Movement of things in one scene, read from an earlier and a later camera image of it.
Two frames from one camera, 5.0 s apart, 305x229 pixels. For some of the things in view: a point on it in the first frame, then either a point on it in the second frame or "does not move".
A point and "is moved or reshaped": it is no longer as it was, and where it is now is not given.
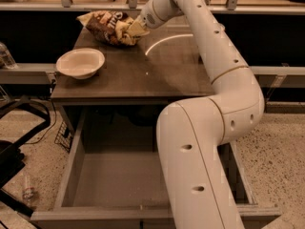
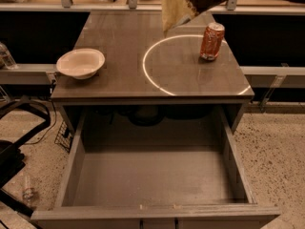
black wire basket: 64,136 does not move
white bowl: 81,63 does not move
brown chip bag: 110,26 is moved or reshaped
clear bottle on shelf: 7,61 does not move
